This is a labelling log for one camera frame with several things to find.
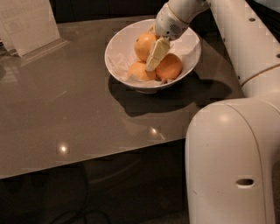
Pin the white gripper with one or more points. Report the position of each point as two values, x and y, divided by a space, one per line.
167 23

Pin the orange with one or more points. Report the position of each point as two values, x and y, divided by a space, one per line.
143 45
137 69
169 68

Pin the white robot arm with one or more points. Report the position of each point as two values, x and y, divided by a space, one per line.
231 146

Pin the clear acrylic sign holder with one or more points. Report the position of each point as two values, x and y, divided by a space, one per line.
28 28

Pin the white ceramic bowl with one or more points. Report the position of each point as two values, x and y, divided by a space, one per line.
116 55

